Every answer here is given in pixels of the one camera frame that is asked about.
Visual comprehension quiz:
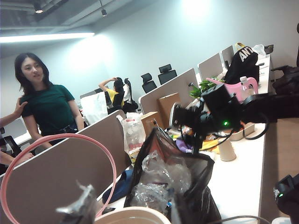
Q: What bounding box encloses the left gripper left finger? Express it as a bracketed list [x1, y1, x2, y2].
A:
[56, 180, 97, 224]

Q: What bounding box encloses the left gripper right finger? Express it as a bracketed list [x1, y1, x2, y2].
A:
[170, 197, 188, 224]

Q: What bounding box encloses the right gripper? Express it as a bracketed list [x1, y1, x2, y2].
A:
[169, 102, 243, 156]

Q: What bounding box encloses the black garbage bag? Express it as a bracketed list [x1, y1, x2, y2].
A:
[123, 127, 221, 224]

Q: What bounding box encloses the clear plastic bag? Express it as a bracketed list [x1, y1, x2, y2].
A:
[130, 150, 192, 215]

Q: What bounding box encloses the white ribbed trash can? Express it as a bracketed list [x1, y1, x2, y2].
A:
[94, 206, 172, 224]

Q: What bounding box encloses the pink ring lid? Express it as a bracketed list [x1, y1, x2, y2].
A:
[0, 134, 117, 224]

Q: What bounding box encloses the clear bag of bottles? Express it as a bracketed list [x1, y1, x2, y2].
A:
[116, 112, 147, 162]

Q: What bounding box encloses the white crumpled plastic bag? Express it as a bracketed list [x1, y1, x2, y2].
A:
[253, 43, 267, 57]

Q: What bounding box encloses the black lumpy bag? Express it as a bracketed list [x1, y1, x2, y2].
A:
[271, 65, 299, 94]

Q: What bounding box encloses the purple cloth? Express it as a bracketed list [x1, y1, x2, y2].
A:
[176, 137, 195, 154]

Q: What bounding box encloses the black smartphone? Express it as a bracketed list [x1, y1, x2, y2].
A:
[101, 206, 117, 216]

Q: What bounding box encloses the closed cardboard box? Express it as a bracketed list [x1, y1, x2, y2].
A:
[157, 92, 182, 128]

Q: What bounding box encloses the brown desk partition panel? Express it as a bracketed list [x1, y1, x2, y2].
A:
[0, 109, 127, 224]

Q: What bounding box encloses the beige paper cup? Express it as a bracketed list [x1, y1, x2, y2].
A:
[219, 137, 237, 162]

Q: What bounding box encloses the green leafy plant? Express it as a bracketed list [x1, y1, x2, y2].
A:
[188, 78, 225, 99]

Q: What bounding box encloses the white desk partition panel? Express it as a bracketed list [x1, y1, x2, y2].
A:
[138, 67, 199, 128]

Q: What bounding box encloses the beige plastic bin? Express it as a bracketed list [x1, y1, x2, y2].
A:
[205, 122, 256, 142]

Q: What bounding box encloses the pink plastic stool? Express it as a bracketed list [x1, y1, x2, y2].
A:
[206, 77, 259, 94]

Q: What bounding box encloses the grey desk partition panel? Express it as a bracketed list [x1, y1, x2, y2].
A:
[198, 53, 224, 82]
[221, 45, 235, 69]

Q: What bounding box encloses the clear water bottle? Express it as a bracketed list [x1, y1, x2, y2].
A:
[239, 76, 256, 97]

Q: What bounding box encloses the person in yellow shirt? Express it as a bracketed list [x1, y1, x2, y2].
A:
[99, 77, 126, 114]

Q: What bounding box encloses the black printed jacket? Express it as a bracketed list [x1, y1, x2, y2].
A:
[223, 48, 260, 85]

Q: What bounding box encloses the dark-haired woman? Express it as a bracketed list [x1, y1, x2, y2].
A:
[14, 52, 85, 150]

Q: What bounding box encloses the black device with green light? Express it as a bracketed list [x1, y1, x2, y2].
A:
[272, 174, 299, 217]

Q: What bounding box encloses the black ceiling spotlight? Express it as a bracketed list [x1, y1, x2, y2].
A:
[33, 2, 45, 14]
[99, 0, 108, 17]

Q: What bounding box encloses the white ceiling light strip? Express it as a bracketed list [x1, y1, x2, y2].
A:
[0, 32, 95, 44]

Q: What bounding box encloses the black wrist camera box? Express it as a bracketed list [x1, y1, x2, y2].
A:
[200, 83, 242, 118]

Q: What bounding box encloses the white cable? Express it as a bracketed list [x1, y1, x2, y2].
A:
[214, 215, 271, 224]

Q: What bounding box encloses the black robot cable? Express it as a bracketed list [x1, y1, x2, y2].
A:
[198, 114, 270, 152]

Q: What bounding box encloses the grey ceiling duct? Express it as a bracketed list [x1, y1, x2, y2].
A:
[0, 0, 94, 31]

